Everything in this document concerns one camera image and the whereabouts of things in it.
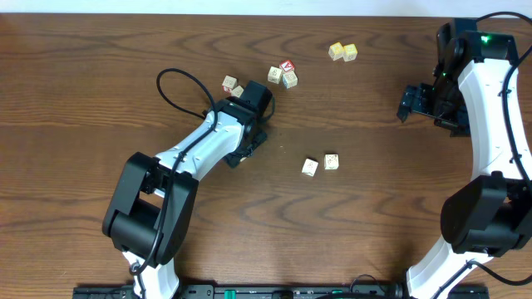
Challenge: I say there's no blue edged white block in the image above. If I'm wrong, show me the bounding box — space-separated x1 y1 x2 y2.
282 71 298 89

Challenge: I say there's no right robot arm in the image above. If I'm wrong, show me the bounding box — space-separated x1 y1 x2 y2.
396 18 531 298

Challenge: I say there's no red letter A block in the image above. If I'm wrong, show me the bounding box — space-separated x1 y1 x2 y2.
279 60 295 72

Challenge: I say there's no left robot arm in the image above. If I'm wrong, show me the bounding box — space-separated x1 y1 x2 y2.
102 81 274 298

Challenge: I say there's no yellow block left of pair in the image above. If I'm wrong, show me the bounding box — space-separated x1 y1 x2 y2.
328 42 345 61

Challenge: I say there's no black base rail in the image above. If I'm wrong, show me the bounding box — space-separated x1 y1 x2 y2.
72 273 490 299

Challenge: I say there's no white block yellow side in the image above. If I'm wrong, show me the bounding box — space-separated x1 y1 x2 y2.
230 86 244 98

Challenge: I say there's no yellow sided white block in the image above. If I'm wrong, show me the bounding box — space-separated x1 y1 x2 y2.
302 159 318 177

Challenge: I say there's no white block red side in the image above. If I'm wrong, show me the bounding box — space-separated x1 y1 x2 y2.
222 76 238 93

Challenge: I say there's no yellow block of pair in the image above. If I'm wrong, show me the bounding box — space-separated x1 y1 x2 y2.
342 44 358 62
328 42 345 61

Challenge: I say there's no cream block left of cluster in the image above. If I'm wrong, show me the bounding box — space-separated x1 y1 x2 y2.
267 66 283 84

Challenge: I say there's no yellow block right of pair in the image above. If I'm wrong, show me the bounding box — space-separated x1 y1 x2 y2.
342 44 358 62

